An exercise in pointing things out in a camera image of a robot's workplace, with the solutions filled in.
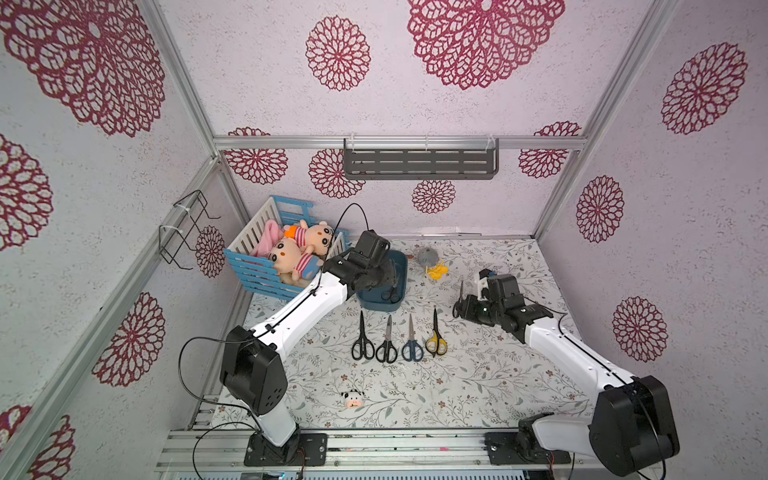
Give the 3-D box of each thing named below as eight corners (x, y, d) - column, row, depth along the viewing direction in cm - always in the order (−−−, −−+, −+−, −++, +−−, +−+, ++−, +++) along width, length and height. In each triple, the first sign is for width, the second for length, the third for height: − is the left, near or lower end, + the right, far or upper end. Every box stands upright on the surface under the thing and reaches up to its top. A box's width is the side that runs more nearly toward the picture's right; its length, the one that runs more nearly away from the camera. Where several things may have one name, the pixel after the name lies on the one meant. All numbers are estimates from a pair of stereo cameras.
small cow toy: (341, 408, 82) (340, 405, 80) (342, 392, 85) (341, 389, 83) (363, 408, 82) (362, 405, 80) (363, 392, 85) (363, 389, 83)
